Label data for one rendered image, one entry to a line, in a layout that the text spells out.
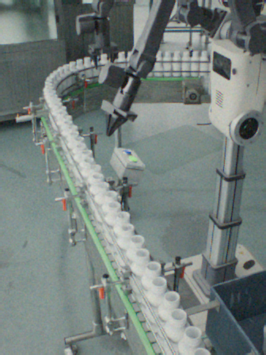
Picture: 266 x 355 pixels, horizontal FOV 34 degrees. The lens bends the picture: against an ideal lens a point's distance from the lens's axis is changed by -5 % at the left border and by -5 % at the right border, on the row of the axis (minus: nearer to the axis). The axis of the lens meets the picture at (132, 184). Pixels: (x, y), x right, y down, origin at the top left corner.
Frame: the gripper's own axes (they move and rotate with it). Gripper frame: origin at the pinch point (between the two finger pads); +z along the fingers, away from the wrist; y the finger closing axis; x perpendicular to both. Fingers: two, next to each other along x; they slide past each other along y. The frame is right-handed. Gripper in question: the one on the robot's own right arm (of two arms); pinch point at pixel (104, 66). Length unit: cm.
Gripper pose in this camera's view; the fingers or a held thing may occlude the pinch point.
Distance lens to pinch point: 183.7
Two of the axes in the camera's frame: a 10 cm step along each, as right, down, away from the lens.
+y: -9.4, 1.9, -2.8
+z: 0.1, 8.5, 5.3
